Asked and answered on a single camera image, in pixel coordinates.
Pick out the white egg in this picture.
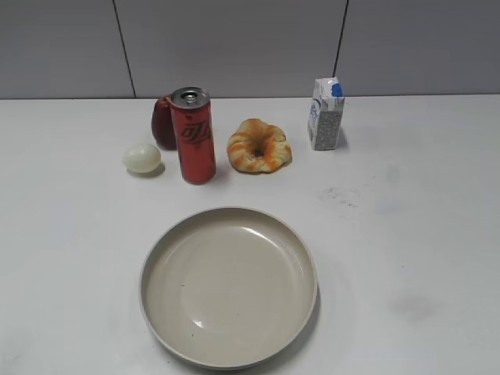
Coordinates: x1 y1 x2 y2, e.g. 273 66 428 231
122 144 161 173

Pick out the red apple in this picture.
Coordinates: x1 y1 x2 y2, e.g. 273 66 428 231
151 95 177 150

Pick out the red cola can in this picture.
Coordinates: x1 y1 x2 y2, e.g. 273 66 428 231
169 86 216 184

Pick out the beige round plate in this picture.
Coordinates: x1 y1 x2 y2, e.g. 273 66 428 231
139 207 318 370

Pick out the small white milk carton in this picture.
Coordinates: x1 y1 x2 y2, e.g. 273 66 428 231
308 77 345 151

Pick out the ring-shaped croissant bread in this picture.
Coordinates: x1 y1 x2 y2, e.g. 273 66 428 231
227 119 292 173

